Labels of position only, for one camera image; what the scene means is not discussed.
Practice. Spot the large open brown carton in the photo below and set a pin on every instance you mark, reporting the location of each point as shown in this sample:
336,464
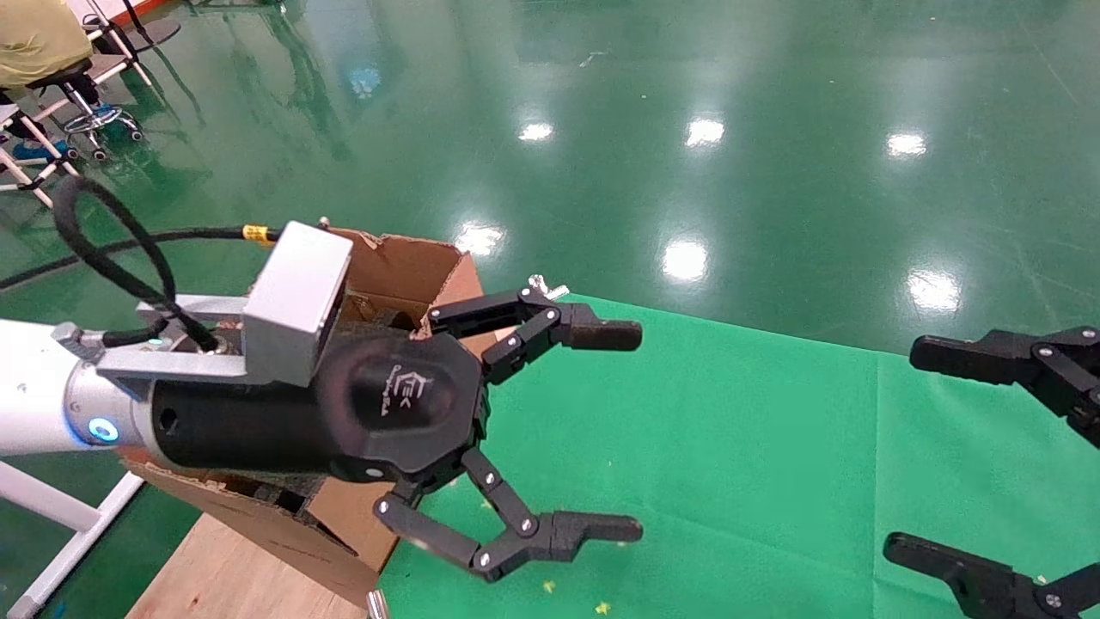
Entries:
404,266

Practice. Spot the person in olive shirt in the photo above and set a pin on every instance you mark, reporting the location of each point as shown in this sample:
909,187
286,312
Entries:
34,39

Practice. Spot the blue shoe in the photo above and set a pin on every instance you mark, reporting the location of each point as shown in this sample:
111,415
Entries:
34,151
107,112

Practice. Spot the white table leg frame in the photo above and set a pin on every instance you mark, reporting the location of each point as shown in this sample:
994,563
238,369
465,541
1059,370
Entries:
51,507

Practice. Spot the green cloth mat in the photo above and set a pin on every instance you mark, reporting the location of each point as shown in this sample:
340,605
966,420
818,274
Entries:
730,447

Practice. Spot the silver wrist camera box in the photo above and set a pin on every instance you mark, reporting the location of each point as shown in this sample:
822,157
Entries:
296,297

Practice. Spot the black foam insert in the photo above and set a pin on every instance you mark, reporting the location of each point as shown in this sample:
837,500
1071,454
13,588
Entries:
284,494

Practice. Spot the black round stand base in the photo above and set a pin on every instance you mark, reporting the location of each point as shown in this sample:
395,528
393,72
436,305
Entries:
159,33

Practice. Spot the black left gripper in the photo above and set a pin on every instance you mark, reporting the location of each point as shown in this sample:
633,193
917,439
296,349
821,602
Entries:
395,404

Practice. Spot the white pipe rack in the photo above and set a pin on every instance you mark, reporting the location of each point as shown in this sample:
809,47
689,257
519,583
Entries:
34,133

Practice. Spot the black stool with chrome base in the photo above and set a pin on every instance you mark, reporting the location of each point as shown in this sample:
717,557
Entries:
60,76

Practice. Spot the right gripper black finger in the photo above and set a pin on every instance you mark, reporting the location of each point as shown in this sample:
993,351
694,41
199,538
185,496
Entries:
988,589
1031,361

